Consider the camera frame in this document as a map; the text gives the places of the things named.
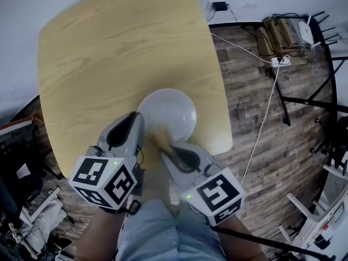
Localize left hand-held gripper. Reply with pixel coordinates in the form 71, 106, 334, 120
68, 111, 146, 212

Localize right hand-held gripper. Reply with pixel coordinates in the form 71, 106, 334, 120
160, 142, 245, 227

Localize white round plate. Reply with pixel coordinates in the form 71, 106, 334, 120
136, 88, 197, 144

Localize person's right forearm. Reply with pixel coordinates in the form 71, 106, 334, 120
216, 215, 270, 261

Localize person's left forearm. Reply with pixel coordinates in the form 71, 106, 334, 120
77, 207, 128, 261

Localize person's light blue trousers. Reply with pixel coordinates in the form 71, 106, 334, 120
116, 198, 228, 261

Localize orange edged white board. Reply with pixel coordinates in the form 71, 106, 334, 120
0, 116, 36, 136

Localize white wooden rack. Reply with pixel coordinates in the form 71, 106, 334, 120
279, 151, 348, 257

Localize white power strip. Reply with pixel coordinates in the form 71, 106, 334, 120
270, 54, 292, 67

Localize brown cardboard box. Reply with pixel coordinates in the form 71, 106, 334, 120
258, 16, 309, 57

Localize white router with antennas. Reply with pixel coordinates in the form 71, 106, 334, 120
296, 10, 339, 50

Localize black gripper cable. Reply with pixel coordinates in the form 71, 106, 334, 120
211, 225, 337, 259

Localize long white cable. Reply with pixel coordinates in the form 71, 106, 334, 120
240, 64, 281, 185

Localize black metal frame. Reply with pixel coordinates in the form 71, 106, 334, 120
266, 22, 348, 171

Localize white power strip cable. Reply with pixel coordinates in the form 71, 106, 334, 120
210, 32, 274, 64

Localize white wall outlet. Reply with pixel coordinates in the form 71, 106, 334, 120
206, 0, 218, 22

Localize thin black adapter cable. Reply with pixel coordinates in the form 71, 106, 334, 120
227, 5, 272, 24

